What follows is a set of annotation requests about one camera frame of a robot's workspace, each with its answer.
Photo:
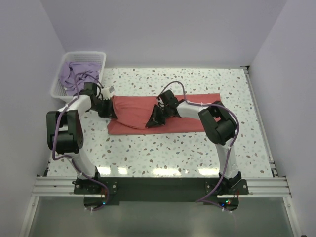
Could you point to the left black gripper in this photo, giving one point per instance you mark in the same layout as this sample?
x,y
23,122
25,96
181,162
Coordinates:
x,y
109,113

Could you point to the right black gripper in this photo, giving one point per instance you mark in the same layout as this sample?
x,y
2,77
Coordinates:
x,y
155,120

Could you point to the salmon red t-shirt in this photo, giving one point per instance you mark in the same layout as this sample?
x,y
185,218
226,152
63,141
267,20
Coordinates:
x,y
133,113

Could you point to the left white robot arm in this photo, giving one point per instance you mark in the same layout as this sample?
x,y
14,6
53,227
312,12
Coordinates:
x,y
65,136

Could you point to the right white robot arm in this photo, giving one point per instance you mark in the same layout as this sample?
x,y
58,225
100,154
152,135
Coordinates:
x,y
220,126

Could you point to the purple t-shirt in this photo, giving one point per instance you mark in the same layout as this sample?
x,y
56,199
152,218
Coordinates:
x,y
74,75

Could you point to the white plastic laundry basket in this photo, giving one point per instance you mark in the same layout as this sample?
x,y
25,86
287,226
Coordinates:
x,y
57,90

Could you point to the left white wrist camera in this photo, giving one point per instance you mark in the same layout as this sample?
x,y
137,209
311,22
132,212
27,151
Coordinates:
x,y
107,92

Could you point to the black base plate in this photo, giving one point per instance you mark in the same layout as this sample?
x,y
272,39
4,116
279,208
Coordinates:
x,y
113,191

